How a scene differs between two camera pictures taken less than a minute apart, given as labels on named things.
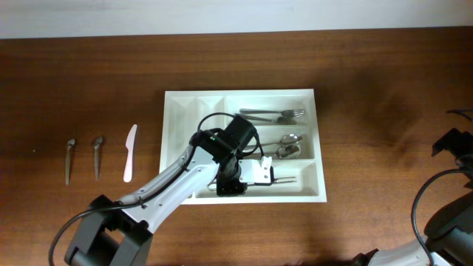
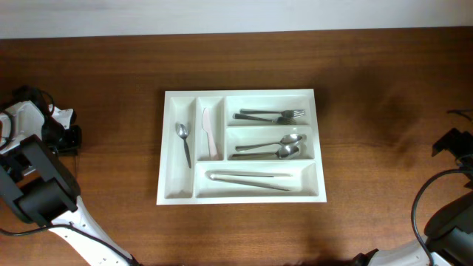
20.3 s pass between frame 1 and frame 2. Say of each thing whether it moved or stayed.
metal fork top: stayed
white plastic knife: moved
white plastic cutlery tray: stayed
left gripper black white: moved
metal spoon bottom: stayed
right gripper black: stayed
